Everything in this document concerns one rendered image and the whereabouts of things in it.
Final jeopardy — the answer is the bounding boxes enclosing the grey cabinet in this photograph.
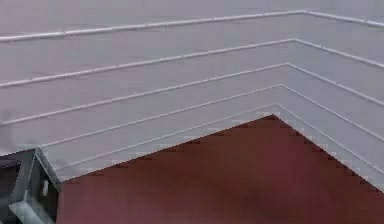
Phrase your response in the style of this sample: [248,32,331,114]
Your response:
[0,147,63,224]

